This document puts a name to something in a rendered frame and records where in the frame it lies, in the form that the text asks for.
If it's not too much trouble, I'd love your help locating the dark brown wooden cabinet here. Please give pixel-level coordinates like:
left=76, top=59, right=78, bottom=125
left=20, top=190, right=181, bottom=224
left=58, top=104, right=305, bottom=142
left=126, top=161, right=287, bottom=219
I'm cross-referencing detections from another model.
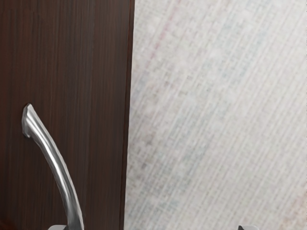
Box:
left=0, top=0, right=136, bottom=230

